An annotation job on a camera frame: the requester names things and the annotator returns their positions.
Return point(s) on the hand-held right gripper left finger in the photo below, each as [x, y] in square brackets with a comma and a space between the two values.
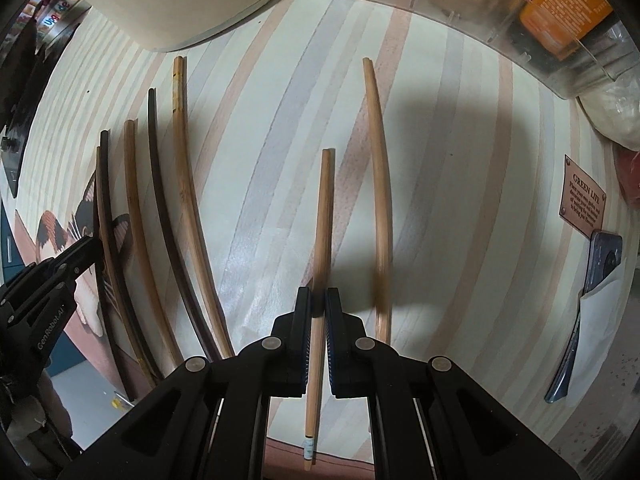
[301, 320]

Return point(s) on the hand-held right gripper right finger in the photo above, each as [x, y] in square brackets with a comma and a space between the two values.
[331, 340]

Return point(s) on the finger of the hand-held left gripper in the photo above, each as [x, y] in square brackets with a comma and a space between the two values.
[75, 256]

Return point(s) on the dark brown wooden chopstick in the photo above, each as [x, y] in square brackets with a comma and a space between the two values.
[160, 200]
[109, 200]

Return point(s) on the medium brown wooden chopstick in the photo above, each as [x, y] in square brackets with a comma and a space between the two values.
[102, 220]
[135, 210]

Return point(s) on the light bamboo chopstick yellow mark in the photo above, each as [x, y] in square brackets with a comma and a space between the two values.
[185, 170]

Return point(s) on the striped tablecloth with cat print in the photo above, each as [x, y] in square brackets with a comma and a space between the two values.
[280, 160]

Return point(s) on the black flat object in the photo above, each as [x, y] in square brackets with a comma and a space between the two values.
[22, 90]

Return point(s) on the colourful packets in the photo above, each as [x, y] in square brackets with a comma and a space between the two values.
[52, 7]

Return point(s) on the white paper sleeve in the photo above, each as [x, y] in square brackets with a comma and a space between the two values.
[595, 320]

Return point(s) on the white round container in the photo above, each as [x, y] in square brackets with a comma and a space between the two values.
[175, 0]

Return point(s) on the dark blue spoon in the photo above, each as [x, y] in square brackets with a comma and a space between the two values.
[606, 255]

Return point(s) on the red object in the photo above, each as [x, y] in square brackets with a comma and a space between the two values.
[631, 175]

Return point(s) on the white plastic bag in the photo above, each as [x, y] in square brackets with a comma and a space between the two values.
[615, 110]

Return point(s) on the orange printed packet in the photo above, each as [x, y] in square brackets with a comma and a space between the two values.
[565, 5]

